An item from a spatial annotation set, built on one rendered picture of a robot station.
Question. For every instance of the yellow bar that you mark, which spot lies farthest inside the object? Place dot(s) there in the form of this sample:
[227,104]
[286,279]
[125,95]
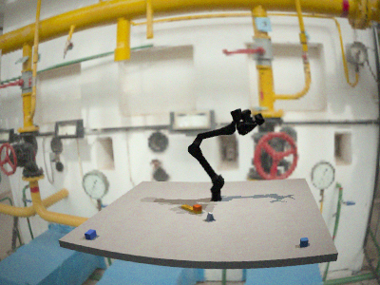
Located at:
[195,208]

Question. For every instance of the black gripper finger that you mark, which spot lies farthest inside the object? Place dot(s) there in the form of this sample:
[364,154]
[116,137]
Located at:
[260,120]
[249,126]

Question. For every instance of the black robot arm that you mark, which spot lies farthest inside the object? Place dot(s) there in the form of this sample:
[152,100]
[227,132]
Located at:
[195,151]

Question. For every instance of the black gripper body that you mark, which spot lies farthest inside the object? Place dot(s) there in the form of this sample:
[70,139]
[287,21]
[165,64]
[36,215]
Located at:
[250,121]

